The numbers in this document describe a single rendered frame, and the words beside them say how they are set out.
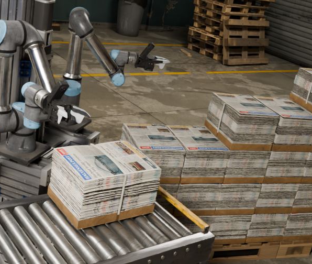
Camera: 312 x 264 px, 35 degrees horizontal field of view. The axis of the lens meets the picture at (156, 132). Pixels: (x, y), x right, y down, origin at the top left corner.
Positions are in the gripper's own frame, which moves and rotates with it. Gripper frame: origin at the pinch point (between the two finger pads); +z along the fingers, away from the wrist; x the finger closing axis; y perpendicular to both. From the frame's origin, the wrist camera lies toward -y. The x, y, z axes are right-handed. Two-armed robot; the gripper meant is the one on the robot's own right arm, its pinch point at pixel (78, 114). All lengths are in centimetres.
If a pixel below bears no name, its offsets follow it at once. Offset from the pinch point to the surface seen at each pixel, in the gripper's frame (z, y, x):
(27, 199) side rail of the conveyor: -13.6, 44.4, 4.0
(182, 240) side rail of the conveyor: 43, 39, -33
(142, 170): 19.4, 17.1, -24.2
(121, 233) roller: 25, 42, -15
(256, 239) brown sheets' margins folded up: 18, 85, -167
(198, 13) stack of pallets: -444, -21, -634
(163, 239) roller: 38, 40, -27
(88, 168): 8.6, 19.7, -4.2
